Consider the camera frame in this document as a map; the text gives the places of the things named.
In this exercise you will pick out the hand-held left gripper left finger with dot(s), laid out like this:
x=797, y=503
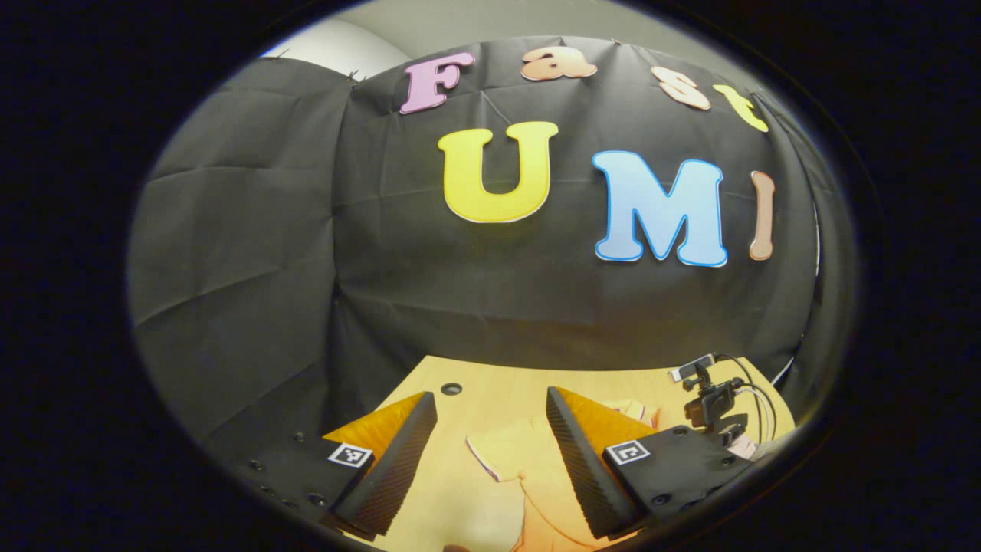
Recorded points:
x=398, y=468

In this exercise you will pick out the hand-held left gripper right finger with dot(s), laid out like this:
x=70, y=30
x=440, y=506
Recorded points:
x=586, y=475

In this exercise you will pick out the orange T-shirt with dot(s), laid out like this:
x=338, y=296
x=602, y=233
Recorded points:
x=536, y=475

